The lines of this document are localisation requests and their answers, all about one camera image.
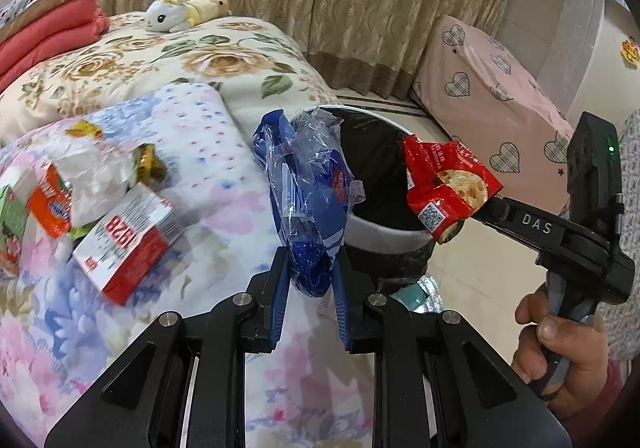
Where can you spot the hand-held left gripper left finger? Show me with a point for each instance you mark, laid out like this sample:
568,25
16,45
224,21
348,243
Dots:
277,300

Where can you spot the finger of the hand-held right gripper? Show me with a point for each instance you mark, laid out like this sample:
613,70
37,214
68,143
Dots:
530,225

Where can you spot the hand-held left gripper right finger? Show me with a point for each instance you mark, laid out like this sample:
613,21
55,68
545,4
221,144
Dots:
343,315

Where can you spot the blue plastic wrapper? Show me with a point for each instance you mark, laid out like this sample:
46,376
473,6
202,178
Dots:
310,213

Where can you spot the red noodle packet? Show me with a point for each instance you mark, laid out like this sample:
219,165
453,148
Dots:
447,177

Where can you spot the white bin with black liner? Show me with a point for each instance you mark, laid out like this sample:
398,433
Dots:
372,152

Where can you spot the orange snack packet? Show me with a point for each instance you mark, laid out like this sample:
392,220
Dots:
50,208

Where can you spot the green snack packet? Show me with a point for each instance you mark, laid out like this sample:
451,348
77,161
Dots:
10,228

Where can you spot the person's right hand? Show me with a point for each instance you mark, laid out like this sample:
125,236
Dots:
582,368

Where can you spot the silver foil mat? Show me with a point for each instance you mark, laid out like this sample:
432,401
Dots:
429,292

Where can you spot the pink heart print sheet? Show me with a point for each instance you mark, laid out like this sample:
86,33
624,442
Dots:
480,92

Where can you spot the pastel floral blanket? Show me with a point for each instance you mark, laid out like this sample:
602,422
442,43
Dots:
210,167

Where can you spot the white and red carton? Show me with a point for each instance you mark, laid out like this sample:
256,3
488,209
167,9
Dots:
130,243

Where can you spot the gold foil wrapper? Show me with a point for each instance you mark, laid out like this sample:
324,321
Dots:
150,165

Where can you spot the orange white crumpled wrapper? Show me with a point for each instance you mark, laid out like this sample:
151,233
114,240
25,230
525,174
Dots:
95,167

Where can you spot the cream floral quilt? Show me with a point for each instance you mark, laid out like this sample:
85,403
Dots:
200,62

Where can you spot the small white box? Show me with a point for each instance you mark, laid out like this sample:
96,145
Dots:
20,182

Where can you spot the yellow bear plush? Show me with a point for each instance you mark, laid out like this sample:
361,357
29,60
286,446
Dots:
210,5

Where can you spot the white bunny plush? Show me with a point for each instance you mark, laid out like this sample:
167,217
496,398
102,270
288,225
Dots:
165,12

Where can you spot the red folded quilt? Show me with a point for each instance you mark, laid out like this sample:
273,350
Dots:
50,35

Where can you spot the yellow wall sticker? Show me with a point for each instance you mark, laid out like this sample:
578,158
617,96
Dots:
631,51

